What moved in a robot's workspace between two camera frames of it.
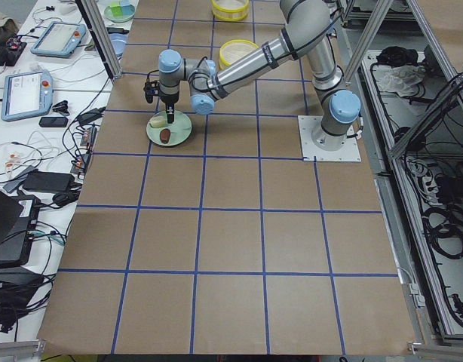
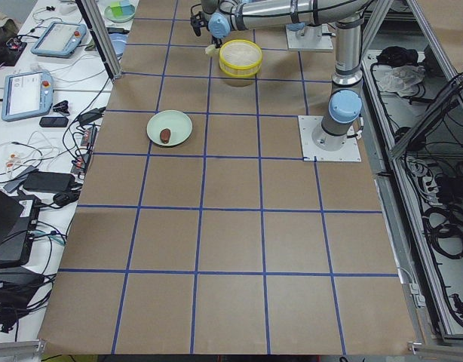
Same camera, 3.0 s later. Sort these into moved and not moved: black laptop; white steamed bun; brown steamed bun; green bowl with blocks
Moved: white steamed bun
Not moved: green bowl with blocks; black laptop; brown steamed bun
